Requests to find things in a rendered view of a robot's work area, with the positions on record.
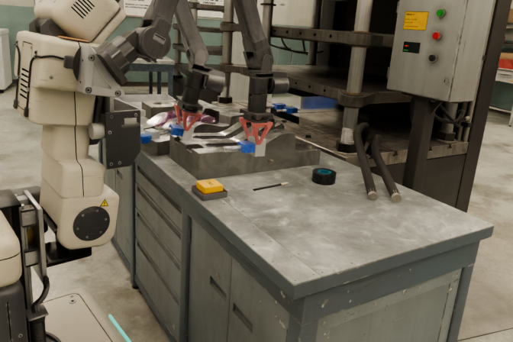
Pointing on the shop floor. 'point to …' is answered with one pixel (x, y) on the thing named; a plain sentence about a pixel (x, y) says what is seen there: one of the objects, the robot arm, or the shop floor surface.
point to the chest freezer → (4, 60)
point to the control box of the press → (436, 58)
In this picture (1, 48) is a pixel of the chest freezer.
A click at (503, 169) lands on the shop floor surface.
